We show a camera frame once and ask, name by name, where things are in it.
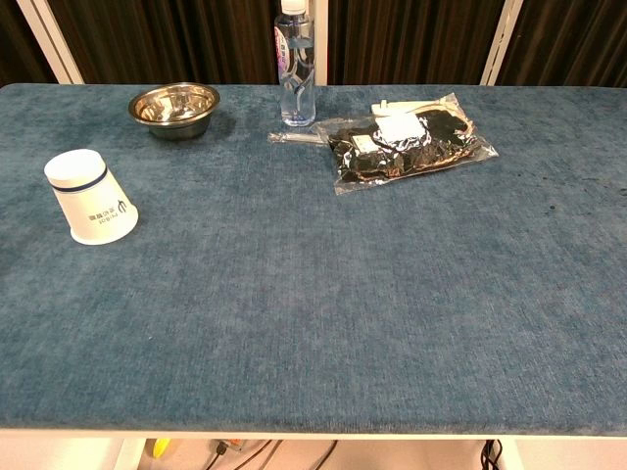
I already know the blue table cloth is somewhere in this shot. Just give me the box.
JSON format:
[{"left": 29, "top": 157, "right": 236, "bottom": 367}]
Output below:
[{"left": 0, "top": 82, "right": 627, "bottom": 437}]

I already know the white plastic tray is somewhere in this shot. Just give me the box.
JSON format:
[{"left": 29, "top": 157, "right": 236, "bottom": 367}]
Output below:
[{"left": 370, "top": 95, "right": 459, "bottom": 119}]

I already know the black floor cable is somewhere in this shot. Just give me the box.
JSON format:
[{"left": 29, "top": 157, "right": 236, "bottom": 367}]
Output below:
[
  {"left": 313, "top": 439, "right": 339, "bottom": 470},
  {"left": 480, "top": 439, "right": 506, "bottom": 470},
  {"left": 204, "top": 439, "right": 284, "bottom": 470}
]

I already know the clear plastic water bottle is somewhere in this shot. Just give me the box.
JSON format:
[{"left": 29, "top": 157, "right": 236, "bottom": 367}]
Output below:
[{"left": 272, "top": 0, "right": 317, "bottom": 128}]

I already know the black pleated curtain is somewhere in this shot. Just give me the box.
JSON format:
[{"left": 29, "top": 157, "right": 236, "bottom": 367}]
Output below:
[{"left": 0, "top": 0, "right": 627, "bottom": 87}]

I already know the clear bag with dark contents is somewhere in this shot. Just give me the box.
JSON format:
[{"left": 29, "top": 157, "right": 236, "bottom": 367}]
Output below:
[{"left": 266, "top": 92, "right": 500, "bottom": 196}]

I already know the white paper cup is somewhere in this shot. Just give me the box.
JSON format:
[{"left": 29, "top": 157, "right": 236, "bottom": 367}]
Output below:
[{"left": 43, "top": 148, "right": 140, "bottom": 246}]

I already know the stainless steel bowl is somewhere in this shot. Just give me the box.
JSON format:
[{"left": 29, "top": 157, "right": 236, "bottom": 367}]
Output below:
[{"left": 127, "top": 81, "right": 221, "bottom": 142}]

